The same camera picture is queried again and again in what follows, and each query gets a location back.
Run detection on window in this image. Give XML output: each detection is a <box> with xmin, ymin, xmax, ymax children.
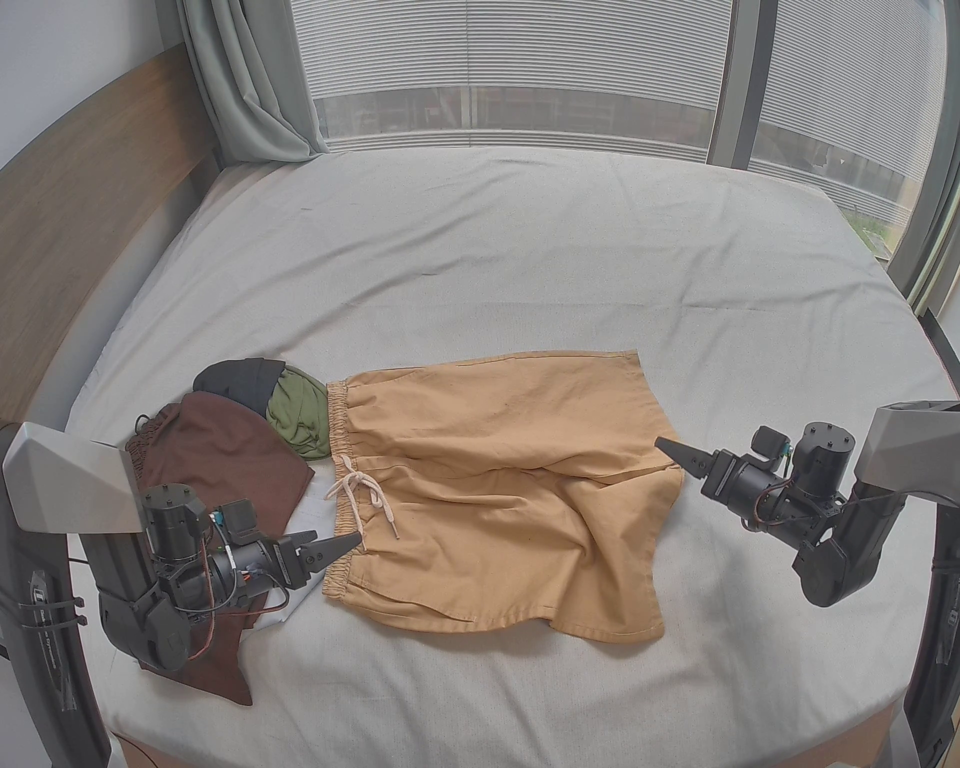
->
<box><xmin>288</xmin><ymin>0</ymin><xmax>960</xmax><ymax>316</ymax></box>

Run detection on brown garment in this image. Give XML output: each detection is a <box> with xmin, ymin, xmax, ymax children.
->
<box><xmin>123</xmin><ymin>393</ymin><xmax>316</xmax><ymax>708</ymax></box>

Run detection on tan shorts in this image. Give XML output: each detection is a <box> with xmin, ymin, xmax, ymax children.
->
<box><xmin>321</xmin><ymin>348</ymin><xmax>684</xmax><ymax>642</ymax></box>

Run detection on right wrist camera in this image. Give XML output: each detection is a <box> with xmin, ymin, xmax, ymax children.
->
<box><xmin>752</xmin><ymin>425</ymin><xmax>793</xmax><ymax>463</ymax></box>

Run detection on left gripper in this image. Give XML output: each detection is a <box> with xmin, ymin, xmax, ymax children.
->
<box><xmin>222</xmin><ymin>528</ymin><xmax>364</xmax><ymax>598</ymax></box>

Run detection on green garment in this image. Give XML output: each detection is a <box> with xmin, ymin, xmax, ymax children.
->
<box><xmin>266</xmin><ymin>365</ymin><xmax>333</xmax><ymax>460</ymax></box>

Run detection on white garment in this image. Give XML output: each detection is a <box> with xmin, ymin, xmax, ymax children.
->
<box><xmin>251</xmin><ymin>480</ymin><xmax>354</xmax><ymax>627</ymax></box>

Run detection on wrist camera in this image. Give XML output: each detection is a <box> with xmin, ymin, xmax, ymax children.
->
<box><xmin>212</xmin><ymin>498</ymin><xmax>261</xmax><ymax>547</ymax></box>
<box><xmin>752</xmin><ymin>425</ymin><xmax>793</xmax><ymax>463</ymax></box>

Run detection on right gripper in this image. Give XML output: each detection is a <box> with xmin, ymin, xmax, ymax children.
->
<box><xmin>699</xmin><ymin>447</ymin><xmax>786</xmax><ymax>527</ymax></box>

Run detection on black garment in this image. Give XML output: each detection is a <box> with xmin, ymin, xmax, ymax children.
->
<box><xmin>192</xmin><ymin>358</ymin><xmax>290</xmax><ymax>417</ymax></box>

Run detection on bed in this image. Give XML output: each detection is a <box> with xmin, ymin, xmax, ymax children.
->
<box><xmin>0</xmin><ymin>43</ymin><xmax>960</xmax><ymax>768</ymax></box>

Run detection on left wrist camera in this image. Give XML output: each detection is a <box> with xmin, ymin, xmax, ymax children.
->
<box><xmin>212</xmin><ymin>498</ymin><xmax>261</xmax><ymax>547</ymax></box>

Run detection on grey-green curtain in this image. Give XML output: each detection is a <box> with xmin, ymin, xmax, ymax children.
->
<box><xmin>178</xmin><ymin>0</ymin><xmax>331</xmax><ymax>165</ymax></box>

